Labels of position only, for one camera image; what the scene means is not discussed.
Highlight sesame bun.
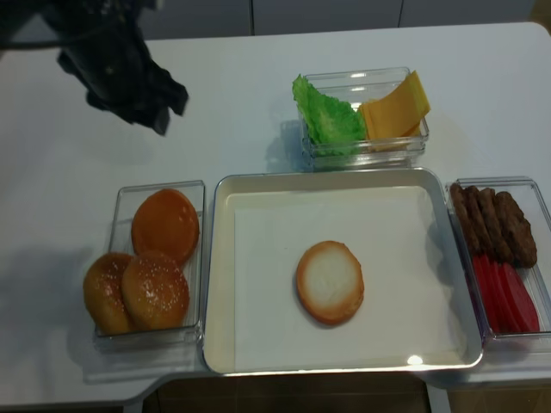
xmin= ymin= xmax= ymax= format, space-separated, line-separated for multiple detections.
xmin=83 ymin=252 xmax=135 ymax=335
xmin=121 ymin=251 xmax=190 ymax=330

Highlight red tomato slices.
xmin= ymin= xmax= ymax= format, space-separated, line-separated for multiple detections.
xmin=472 ymin=255 xmax=540 ymax=334

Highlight clear plastic bun container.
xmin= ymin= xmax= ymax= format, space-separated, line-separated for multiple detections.
xmin=94 ymin=180 xmax=206 ymax=352

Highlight brown meat patties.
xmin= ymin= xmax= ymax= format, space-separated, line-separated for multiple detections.
xmin=449 ymin=182 xmax=537 ymax=268

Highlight clear patty tomato container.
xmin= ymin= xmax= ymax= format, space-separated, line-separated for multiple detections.
xmin=446 ymin=177 xmax=550 ymax=349

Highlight right sesame bun top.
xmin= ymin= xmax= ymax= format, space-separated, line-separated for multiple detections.
xmin=121 ymin=251 xmax=190 ymax=330

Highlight yellow cheese slices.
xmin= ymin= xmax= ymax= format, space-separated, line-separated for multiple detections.
xmin=357 ymin=67 xmax=430 ymax=153

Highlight clear lettuce cheese container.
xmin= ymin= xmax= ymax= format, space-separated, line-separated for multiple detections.
xmin=294 ymin=70 xmax=429 ymax=170

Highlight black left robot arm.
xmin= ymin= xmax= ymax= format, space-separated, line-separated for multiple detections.
xmin=1 ymin=1 xmax=189 ymax=136

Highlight left sesame bun top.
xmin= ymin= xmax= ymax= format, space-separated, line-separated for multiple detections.
xmin=83 ymin=252 xmax=135 ymax=335

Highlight white metal baking tray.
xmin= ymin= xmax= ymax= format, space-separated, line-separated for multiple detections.
xmin=203 ymin=168 xmax=483 ymax=375

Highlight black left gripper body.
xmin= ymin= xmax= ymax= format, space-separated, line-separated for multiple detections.
xmin=58 ymin=25 xmax=189 ymax=136

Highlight bun half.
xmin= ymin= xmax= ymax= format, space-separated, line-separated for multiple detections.
xmin=131 ymin=188 xmax=200 ymax=265
xmin=295 ymin=240 xmax=364 ymax=326

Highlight green lettuce leaf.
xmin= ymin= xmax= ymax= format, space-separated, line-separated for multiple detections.
xmin=292 ymin=75 xmax=367 ymax=156

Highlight white parchment paper sheet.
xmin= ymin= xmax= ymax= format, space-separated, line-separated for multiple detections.
xmin=234 ymin=186 xmax=467 ymax=371

